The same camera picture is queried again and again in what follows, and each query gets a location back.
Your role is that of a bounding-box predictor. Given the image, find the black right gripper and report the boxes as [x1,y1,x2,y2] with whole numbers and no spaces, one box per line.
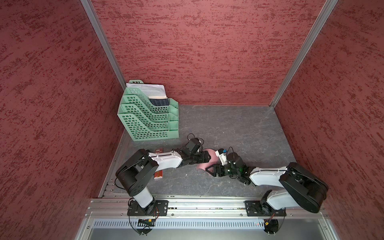
[205,163,240,178]

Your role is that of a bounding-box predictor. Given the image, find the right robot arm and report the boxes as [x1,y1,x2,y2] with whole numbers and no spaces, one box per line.
[205,150,329,217]

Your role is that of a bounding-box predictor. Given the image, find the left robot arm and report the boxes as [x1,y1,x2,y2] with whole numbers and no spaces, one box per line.
[116,138,211,215]

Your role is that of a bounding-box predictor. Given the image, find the red pencil box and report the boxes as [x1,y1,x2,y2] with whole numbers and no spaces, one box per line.
[154,148,164,180]

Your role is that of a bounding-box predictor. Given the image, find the green plastic file organizer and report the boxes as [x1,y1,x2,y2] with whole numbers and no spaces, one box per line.
[118,80,179,142]

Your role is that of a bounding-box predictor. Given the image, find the dark blue book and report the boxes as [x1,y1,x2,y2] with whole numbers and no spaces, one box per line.
[149,98,170,106]

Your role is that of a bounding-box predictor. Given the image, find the white papers in organizer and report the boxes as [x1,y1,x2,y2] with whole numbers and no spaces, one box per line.
[126,83,167,99]

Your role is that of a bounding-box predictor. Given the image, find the perforated metal vent strip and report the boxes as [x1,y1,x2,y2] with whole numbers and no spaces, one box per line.
[93,219,265,230]

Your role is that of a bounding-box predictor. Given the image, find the left camera black cable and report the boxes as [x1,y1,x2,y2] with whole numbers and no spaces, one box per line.
[186,133,205,151]

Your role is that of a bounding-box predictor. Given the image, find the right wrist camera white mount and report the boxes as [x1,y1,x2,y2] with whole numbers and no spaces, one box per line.
[215,149,228,166]

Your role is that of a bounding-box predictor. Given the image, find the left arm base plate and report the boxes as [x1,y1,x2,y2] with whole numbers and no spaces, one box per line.
[127,199,169,218]

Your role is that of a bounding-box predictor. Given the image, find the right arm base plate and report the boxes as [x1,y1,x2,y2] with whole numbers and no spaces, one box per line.
[244,201,287,218]

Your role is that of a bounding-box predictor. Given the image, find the aluminium front rail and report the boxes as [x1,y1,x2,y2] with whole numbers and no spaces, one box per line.
[85,196,329,220]

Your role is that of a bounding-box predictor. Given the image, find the left corner aluminium post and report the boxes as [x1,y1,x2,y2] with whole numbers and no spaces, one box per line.
[81,0,126,90]

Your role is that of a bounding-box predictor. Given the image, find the corner aluminium post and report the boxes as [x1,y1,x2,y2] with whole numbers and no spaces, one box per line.
[81,0,126,90]
[269,0,338,108]

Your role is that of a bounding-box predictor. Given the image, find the right corner aluminium post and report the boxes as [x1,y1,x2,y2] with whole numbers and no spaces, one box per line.
[269,0,338,108]

